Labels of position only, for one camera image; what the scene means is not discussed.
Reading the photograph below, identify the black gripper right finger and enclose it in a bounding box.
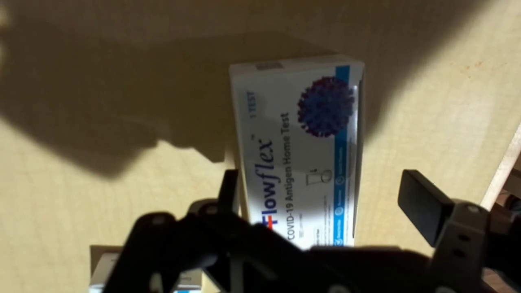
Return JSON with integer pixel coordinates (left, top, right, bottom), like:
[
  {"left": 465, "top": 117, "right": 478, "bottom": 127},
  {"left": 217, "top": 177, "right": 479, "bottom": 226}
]
[{"left": 398, "top": 167, "right": 456, "bottom": 249}]

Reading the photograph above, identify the white covid test box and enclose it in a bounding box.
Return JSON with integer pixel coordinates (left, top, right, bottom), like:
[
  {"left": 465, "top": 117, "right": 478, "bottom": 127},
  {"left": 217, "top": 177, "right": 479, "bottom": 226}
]
[{"left": 229, "top": 53, "right": 367, "bottom": 250}]

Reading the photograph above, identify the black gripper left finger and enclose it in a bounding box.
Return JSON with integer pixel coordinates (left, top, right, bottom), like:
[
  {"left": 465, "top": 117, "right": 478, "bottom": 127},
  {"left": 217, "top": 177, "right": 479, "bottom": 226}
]
[{"left": 216, "top": 167, "right": 242, "bottom": 218}]

